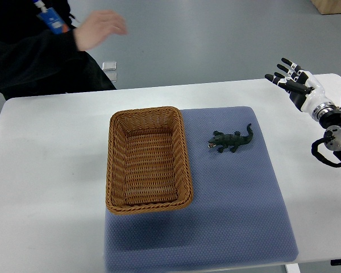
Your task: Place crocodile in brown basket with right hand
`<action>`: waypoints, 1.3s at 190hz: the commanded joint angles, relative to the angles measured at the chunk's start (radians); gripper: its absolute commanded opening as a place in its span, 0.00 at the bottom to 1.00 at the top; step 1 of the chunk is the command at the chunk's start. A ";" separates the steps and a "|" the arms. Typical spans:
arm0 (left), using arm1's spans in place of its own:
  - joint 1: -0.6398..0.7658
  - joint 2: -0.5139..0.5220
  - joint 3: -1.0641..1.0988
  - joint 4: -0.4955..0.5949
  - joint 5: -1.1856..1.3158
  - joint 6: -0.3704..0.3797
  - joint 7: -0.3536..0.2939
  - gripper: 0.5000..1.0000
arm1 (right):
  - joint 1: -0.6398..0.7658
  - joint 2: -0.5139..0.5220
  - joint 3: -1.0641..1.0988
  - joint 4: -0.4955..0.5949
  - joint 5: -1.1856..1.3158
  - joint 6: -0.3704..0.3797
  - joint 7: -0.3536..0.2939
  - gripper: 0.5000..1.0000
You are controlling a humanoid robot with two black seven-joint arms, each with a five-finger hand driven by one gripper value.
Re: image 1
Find person's bare hand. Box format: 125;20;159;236
73;10;128;51

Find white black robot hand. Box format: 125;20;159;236
265;58;336;121

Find dark green toy crocodile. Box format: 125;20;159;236
208;123;253;153

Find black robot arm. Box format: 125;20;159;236
311;102;341;168

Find brown wicker basket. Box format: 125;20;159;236
106;106;193;215

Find blue ID badge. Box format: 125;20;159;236
32;0;70;34

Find wooden box corner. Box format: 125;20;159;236
311;0;341;15

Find blue textured mat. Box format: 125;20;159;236
104;106;298;272

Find white table leg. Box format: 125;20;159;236
285;263;301;273

